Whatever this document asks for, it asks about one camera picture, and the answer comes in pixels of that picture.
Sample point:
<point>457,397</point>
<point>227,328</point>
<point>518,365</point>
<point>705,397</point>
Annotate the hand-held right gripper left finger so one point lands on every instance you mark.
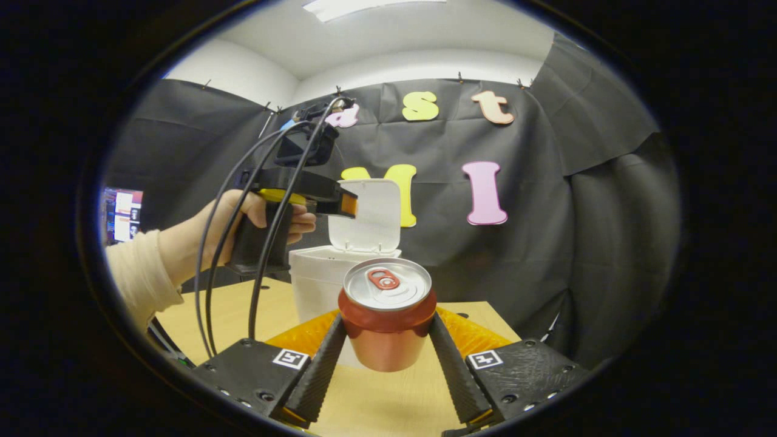
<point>318,370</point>

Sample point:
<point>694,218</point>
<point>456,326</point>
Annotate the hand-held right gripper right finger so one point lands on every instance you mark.
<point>452,370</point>

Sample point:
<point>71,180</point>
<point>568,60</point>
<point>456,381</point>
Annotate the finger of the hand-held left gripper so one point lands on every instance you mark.
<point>349,206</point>

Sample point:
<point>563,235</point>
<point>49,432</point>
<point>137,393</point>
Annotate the white desktop garbage bin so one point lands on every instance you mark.
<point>364,212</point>

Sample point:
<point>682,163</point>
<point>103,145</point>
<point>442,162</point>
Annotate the red pop can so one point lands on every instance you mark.
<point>388,340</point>

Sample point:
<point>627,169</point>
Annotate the wooden desktop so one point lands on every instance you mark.
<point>388,400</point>

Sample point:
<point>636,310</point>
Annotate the black backdrop cloth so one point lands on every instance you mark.
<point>546,243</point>

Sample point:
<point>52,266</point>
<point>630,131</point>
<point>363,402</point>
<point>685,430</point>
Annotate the computer monitor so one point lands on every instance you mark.
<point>124,215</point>

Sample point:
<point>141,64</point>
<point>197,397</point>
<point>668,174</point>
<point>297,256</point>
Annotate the row of black cloth clips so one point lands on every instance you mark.
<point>459,77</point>

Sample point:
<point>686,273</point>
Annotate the ceiling light panel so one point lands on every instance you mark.
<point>364,7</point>

